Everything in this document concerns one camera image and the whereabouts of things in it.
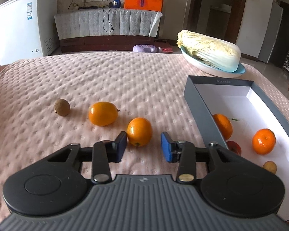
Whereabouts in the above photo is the brown kiwi fruit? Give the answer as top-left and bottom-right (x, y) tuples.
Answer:
(263, 161), (277, 174)

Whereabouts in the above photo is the red small apple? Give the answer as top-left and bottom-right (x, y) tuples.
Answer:
(227, 141), (242, 156)

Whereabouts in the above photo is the round mandarin orange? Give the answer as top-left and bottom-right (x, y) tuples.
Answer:
(252, 128), (276, 155)

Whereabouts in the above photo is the mandarin orange with stem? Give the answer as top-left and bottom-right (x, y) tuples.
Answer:
(213, 114), (239, 140)

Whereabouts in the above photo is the small brown longan fruit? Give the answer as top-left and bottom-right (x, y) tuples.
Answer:
(54, 99), (70, 116)

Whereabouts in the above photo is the orange kumquat fruit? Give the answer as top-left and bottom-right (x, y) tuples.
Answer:
(88, 102), (120, 127)

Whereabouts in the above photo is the grey white cardboard box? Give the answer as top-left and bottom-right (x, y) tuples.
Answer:
(184, 76), (289, 219)

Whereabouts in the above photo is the pink quilted table cover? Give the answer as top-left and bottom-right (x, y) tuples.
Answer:
(0, 50), (289, 222)

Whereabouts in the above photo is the blue white plate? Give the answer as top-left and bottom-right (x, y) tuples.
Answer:
(180, 46), (246, 78)

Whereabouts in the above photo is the napa cabbage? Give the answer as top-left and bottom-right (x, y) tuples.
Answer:
(177, 30), (241, 73)

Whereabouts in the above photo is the white chest freezer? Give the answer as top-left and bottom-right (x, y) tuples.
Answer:
(0, 0), (59, 65)

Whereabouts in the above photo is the purple plastic bottle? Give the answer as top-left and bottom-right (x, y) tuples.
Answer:
(133, 44), (162, 53)

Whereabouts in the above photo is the cabinet with white cloth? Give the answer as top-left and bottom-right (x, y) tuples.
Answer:
(55, 8), (163, 53)

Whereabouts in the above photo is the dark wooden door frame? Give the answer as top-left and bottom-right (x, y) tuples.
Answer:
(186, 0), (246, 43)

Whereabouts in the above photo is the black hanging cable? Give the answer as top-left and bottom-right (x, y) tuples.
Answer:
(101, 0), (115, 33)

